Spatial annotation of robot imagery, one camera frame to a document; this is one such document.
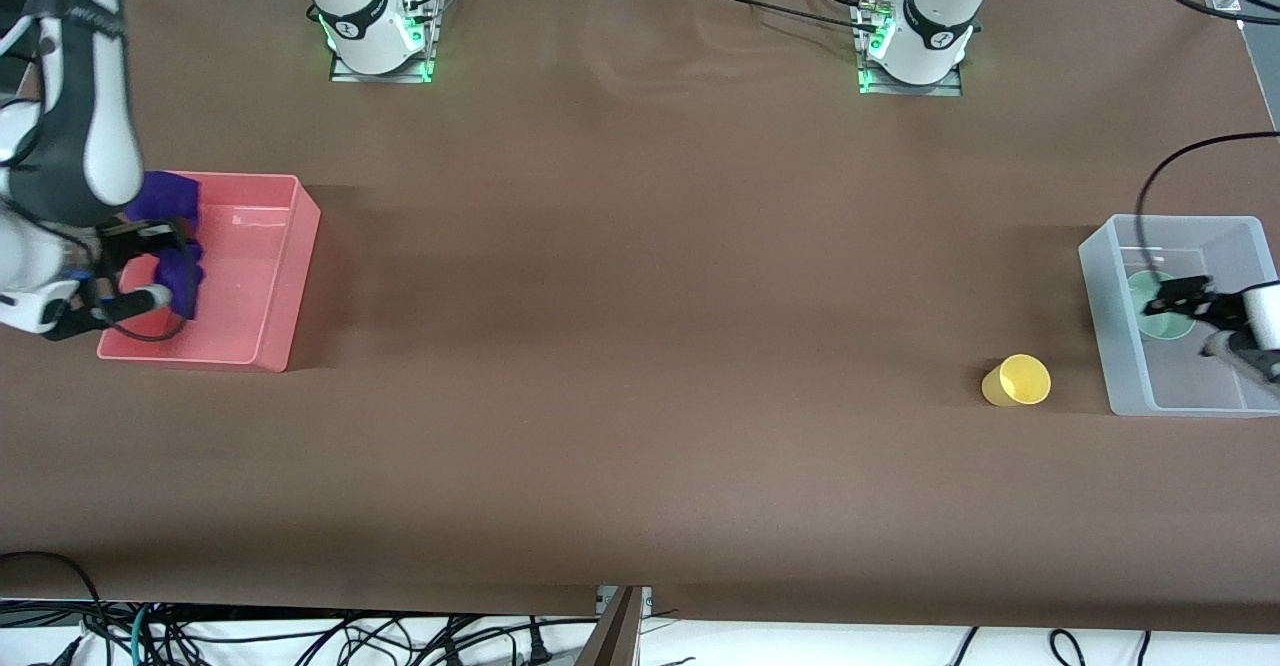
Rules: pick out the brown table support post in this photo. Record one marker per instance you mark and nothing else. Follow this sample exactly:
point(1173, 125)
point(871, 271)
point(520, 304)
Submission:
point(612, 631)

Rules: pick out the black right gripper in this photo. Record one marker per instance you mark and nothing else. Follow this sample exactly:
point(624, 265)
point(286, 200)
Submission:
point(112, 246)

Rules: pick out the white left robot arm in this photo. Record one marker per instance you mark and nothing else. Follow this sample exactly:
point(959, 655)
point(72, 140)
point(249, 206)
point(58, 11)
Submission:
point(935, 16)

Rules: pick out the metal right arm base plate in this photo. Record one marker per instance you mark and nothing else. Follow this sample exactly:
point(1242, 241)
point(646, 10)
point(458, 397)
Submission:
point(345, 74)

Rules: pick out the purple microfibre cloth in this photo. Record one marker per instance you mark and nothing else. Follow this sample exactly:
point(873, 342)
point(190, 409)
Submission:
point(178, 276)

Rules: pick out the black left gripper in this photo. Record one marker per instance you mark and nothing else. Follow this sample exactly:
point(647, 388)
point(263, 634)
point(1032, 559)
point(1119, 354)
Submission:
point(1207, 304)

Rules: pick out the translucent grey plastic bin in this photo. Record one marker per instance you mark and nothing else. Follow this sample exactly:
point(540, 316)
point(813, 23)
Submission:
point(1130, 366)

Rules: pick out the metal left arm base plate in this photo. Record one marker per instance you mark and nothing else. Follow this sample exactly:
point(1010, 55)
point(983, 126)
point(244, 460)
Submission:
point(950, 89)

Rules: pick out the yellow plastic cup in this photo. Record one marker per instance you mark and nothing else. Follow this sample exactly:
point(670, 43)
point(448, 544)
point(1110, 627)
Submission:
point(1018, 381)

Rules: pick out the pink plastic bin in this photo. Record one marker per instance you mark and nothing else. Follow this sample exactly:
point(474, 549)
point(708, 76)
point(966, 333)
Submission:
point(245, 286)

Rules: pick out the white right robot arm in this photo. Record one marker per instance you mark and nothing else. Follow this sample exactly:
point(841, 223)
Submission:
point(85, 96)

